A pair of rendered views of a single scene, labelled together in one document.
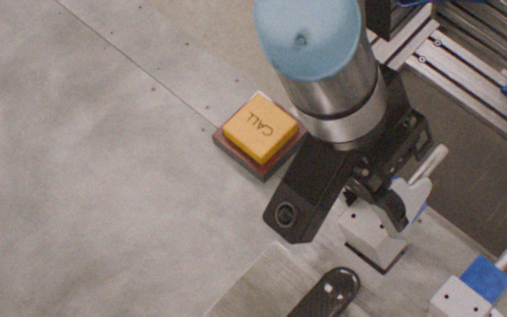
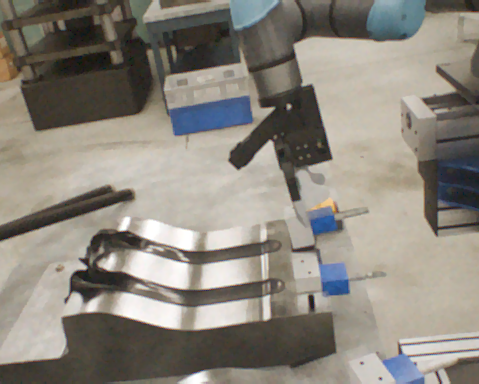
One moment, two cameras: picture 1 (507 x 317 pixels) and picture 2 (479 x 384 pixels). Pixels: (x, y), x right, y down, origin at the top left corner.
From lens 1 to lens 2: 84 cm
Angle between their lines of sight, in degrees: 47
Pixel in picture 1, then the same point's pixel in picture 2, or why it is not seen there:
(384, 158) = (290, 136)
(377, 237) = (291, 216)
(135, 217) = (242, 221)
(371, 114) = (274, 80)
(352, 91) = (261, 49)
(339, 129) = (257, 82)
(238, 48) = (441, 329)
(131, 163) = (262, 206)
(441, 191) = not seen: outside the picture
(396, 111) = (310, 117)
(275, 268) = (252, 230)
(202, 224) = not seen: hidden behind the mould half
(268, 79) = not seen: hidden behind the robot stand
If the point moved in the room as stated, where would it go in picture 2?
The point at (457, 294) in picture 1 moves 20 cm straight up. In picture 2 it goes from (308, 263) to (293, 137)
